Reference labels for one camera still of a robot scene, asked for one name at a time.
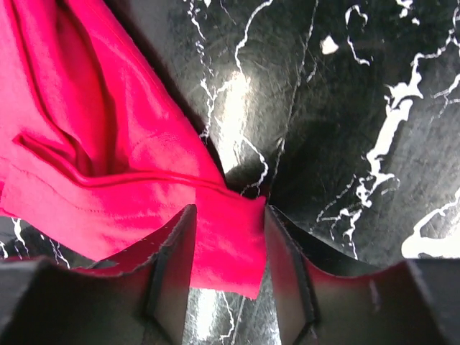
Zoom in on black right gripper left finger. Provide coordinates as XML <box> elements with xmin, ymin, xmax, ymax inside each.
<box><xmin>1</xmin><ymin>205</ymin><xmax>197</xmax><ymax>344</ymax></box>

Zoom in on red t-shirt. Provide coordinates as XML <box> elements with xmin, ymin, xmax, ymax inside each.
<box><xmin>1</xmin><ymin>1</ymin><xmax>266</xmax><ymax>298</ymax></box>

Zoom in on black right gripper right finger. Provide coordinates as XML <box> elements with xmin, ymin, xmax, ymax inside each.
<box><xmin>264</xmin><ymin>206</ymin><xmax>459</xmax><ymax>344</ymax></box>

